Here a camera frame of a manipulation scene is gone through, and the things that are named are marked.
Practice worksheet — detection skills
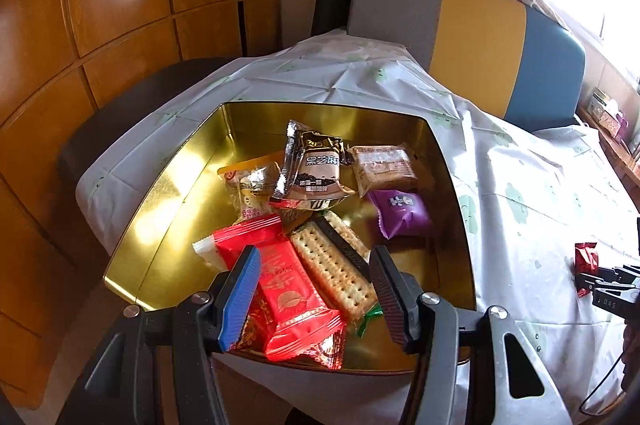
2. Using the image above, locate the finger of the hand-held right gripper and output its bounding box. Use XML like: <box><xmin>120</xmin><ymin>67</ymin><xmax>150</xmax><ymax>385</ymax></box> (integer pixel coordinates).
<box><xmin>574</xmin><ymin>266</ymin><xmax>626</xmax><ymax>295</ymax></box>

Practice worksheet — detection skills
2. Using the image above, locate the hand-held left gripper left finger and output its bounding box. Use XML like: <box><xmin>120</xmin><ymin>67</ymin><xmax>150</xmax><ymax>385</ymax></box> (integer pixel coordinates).
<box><xmin>55</xmin><ymin>245</ymin><xmax>263</xmax><ymax>425</ymax></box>

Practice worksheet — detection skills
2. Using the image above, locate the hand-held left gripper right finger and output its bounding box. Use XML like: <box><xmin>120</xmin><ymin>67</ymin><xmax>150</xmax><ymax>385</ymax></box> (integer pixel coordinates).
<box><xmin>368</xmin><ymin>245</ymin><xmax>573</xmax><ymax>425</ymax></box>

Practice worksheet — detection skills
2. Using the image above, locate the small dark red candy packet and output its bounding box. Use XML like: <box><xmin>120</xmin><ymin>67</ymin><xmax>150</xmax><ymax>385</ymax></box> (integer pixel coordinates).
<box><xmin>574</xmin><ymin>241</ymin><xmax>601</xmax><ymax>299</ymax></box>

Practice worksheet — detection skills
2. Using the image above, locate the shiny red snack packet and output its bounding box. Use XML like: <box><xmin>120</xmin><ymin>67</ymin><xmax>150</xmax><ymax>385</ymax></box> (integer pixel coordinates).
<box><xmin>250</xmin><ymin>239</ymin><xmax>348</xmax><ymax>362</ymax></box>

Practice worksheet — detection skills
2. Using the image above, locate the clear cracker packet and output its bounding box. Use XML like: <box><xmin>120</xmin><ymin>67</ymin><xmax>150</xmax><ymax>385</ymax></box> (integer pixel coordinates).
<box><xmin>289</xmin><ymin>210</ymin><xmax>387</xmax><ymax>337</ymax></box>

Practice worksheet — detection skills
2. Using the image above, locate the white and red snack packet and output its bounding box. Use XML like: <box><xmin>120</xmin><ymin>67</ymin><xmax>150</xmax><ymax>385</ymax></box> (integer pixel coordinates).
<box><xmin>192</xmin><ymin>212</ymin><xmax>285</xmax><ymax>272</ymax></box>

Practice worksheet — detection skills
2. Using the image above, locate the purple snack packet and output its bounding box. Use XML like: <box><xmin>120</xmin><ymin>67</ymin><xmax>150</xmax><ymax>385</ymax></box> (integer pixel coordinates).
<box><xmin>366</xmin><ymin>188</ymin><xmax>433</xmax><ymax>242</ymax></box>

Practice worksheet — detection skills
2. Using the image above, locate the clear seed packet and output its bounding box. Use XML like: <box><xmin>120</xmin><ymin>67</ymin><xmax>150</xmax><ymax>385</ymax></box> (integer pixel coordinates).
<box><xmin>217</xmin><ymin>156</ymin><xmax>288</xmax><ymax>226</ymax></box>

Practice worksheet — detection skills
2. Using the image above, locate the gold tin box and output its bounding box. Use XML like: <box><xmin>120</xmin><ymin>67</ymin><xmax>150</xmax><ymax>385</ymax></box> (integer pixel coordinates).
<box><xmin>102</xmin><ymin>102</ymin><xmax>477</xmax><ymax>373</ymax></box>

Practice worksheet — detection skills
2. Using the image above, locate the clear pastry packet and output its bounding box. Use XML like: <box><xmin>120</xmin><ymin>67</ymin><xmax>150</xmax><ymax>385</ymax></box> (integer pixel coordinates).
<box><xmin>348</xmin><ymin>144</ymin><xmax>419</xmax><ymax>198</ymax></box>

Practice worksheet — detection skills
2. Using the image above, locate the dark brown snack packet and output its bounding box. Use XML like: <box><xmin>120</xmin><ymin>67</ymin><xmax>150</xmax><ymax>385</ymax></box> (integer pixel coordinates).
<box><xmin>270</xmin><ymin>119</ymin><xmax>357</xmax><ymax>211</ymax></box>

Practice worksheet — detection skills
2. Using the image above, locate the person's right hand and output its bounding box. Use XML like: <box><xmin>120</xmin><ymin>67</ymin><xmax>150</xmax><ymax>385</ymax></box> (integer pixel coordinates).
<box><xmin>622</xmin><ymin>320</ymin><xmax>640</xmax><ymax>393</ymax></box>

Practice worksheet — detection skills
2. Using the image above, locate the white printed tablecloth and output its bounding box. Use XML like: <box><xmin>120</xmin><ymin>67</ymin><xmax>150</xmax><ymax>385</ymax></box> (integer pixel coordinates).
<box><xmin>75</xmin><ymin>30</ymin><xmax>640</xmax><ymax>425</ymax></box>

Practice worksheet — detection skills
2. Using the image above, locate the wooden sideboard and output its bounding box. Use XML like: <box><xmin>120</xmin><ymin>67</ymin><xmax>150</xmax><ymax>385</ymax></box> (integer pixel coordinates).
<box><xmin>575</xmin><ymin>105</ymin><xmax>640</xmax><ymax>201</ymax></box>

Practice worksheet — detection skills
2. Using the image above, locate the tissue box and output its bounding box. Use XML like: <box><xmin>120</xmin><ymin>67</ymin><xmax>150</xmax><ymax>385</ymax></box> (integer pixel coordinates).
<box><xmin>586</xmin><ymin>88</ymin><xmax>623</xmax><ymax>131</ymax></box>

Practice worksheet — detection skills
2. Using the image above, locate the dark brown chair seat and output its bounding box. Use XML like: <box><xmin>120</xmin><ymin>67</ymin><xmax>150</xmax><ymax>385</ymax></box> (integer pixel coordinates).
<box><xmin>57</xmin><ymin>58</ymin><xmax>236</xmax><ymax>193</ymax></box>

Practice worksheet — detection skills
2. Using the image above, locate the grey yellow blue chair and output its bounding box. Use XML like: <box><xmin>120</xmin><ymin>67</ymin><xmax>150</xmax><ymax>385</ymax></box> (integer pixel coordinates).
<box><xmin>347</xmin><ymin>0</ymin><xmax>587</xmax><ymax>132</ymax></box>

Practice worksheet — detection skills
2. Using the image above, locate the wooden wardrobe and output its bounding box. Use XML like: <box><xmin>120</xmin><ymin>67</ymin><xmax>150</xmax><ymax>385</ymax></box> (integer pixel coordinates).
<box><xmin>0</xmin><ymin>0</ymin><xmax>281</xmax><ymax>425</ymax></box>

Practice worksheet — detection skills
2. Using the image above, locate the black cable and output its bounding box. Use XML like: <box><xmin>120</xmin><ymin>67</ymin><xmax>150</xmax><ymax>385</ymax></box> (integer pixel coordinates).
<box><xmin>580</xmin><ymin>350</ymin><xmax>631</xmax><ymax>416</ymax></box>

